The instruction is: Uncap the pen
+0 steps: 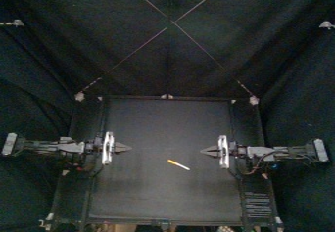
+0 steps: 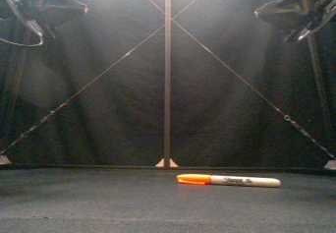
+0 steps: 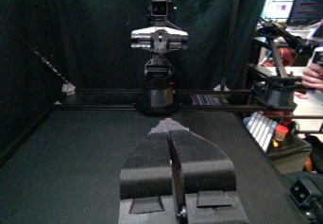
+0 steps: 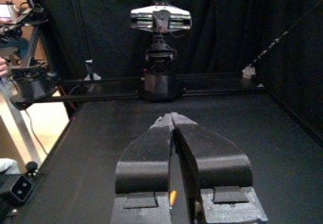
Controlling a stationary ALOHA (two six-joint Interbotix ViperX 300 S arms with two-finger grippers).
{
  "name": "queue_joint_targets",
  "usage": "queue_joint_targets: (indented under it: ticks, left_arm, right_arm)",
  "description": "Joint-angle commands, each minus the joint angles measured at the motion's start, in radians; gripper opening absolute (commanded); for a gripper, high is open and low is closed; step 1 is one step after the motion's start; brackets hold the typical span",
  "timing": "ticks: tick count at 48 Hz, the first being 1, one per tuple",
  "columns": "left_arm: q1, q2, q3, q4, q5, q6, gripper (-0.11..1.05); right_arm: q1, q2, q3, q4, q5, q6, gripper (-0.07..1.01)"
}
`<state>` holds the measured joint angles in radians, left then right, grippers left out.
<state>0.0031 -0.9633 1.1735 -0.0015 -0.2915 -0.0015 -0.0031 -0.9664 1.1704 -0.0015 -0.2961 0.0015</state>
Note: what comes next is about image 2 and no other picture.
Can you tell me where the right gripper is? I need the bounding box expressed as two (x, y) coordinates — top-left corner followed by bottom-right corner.
(253, 0), (336, 45)

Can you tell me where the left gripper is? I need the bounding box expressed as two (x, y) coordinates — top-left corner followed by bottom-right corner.
(0, 0), (89, 38)

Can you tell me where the grey marker pen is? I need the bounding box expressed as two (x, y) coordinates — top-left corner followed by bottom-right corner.
(176, 173), (282, 189)

